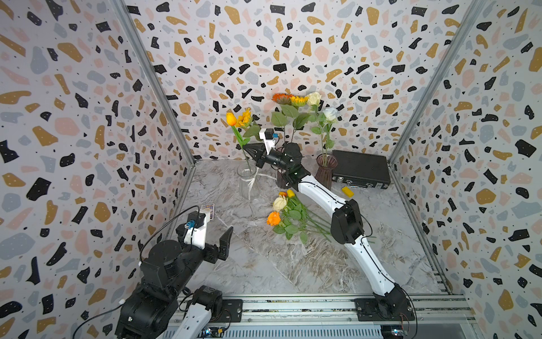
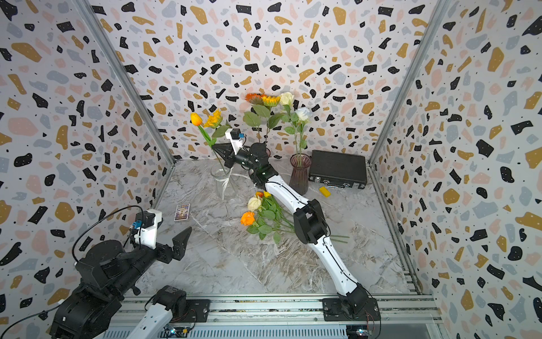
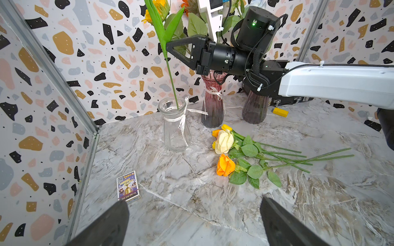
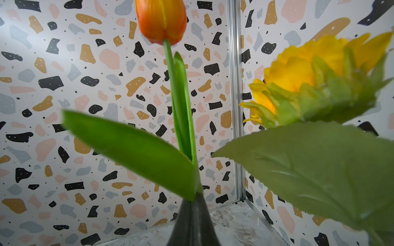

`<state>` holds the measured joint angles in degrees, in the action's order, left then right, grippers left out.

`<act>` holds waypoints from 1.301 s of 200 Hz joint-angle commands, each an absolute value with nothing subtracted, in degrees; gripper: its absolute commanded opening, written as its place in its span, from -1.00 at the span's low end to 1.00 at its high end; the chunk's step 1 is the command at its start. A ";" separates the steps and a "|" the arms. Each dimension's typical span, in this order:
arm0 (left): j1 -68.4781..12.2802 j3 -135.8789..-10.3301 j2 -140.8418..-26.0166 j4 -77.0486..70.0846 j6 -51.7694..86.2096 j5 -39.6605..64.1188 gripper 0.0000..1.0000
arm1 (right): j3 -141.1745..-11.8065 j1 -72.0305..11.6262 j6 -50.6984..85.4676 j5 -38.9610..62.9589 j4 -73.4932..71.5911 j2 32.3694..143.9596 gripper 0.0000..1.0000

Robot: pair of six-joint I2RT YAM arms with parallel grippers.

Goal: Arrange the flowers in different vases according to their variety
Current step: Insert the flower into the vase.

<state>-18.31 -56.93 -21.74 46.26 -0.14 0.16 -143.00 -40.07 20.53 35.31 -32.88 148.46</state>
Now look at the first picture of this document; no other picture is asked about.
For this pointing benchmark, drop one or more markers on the yellow sunflower small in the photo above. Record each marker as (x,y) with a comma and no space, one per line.
(246,129)

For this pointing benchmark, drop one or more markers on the white rose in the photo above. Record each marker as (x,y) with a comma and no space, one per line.
(324,132)

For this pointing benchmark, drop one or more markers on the purple ribbed glass vase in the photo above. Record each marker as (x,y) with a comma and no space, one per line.
(324,171)

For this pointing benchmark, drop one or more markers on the black case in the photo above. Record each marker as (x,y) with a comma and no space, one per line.
(361,170)

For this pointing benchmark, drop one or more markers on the orange rose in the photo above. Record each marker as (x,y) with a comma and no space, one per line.
(299,226)

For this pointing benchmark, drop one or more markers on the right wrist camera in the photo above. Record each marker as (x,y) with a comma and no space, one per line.
(269,138)

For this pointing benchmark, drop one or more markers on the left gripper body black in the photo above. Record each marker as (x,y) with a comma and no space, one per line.
(211,253)

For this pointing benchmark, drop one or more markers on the clear glass vase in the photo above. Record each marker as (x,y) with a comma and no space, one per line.
(247,175)

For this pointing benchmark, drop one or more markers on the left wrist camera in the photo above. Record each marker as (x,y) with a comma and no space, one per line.
(195,229)

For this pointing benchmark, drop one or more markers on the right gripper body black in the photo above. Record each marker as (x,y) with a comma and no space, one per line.
(276,161)

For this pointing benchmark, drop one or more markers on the yellow sunflower large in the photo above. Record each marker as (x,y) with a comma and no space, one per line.
(301,113)

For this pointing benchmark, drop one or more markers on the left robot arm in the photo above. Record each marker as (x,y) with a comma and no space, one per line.
(167,270)

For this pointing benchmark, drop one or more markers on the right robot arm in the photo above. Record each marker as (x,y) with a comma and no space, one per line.
(346,228)

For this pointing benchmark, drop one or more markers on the cream rose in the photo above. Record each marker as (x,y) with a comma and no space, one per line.
(280,203)
(314,98)

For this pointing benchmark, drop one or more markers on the pink glass vase with ribbon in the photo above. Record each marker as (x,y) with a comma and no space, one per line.
(287,159)

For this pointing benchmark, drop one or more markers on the small picture card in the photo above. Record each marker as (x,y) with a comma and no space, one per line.
(209,210)

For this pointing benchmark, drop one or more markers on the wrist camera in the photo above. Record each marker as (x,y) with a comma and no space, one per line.
(195,229)
(269,138)

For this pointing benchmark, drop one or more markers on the yellow block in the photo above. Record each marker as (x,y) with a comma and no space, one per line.
(348,192)

